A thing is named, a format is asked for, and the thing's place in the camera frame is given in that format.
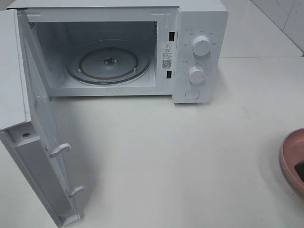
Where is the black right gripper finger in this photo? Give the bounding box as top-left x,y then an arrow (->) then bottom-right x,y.
294,161 -> 304,182

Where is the pink round plate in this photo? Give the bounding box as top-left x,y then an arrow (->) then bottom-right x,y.
279,128 -> 304,200

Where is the round white door button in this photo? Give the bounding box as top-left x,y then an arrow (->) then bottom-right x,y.
185,89 -> 200,100

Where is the white microwave knob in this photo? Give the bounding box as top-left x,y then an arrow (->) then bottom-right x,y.
188,66 -> 206,84
191,34 -> 211,57

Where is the white microwave door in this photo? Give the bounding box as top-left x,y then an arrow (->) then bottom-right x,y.
0,9 -> 83,228

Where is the white microwave oven body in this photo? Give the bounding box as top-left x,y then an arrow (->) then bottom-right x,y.
5,0 -> 228,104

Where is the white warning sticker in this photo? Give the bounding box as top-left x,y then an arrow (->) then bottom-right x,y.
161,42 -> 174,70

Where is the glass microwave turntable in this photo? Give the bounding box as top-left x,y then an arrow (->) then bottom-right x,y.
66,39 -> 152,85

